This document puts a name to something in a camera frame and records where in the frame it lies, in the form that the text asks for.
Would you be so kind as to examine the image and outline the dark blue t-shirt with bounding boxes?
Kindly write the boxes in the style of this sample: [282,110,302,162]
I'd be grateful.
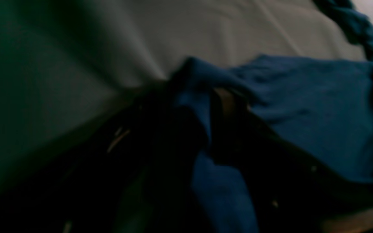
[171,0,373,233]

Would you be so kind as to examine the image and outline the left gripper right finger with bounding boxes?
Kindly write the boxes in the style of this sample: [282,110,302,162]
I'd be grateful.
[211,88,373,233]

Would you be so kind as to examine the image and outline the light blue table cloth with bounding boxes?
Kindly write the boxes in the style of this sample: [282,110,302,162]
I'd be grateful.
[0,0,365,193]

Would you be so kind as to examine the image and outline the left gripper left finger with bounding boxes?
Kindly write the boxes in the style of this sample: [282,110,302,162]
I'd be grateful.
[0,94,203,233]

